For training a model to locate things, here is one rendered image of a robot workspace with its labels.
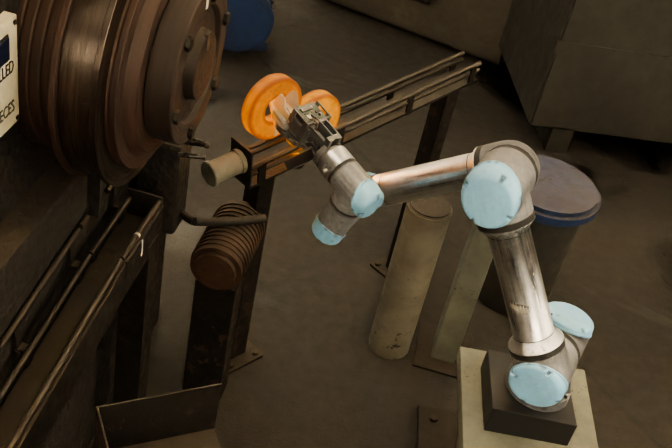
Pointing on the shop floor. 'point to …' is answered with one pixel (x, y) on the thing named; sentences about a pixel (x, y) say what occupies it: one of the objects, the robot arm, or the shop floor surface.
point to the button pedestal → (455, 310)
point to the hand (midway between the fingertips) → (273, 99)
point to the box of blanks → (593, 41)
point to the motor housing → (218, 295)
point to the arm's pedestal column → (437, 428)
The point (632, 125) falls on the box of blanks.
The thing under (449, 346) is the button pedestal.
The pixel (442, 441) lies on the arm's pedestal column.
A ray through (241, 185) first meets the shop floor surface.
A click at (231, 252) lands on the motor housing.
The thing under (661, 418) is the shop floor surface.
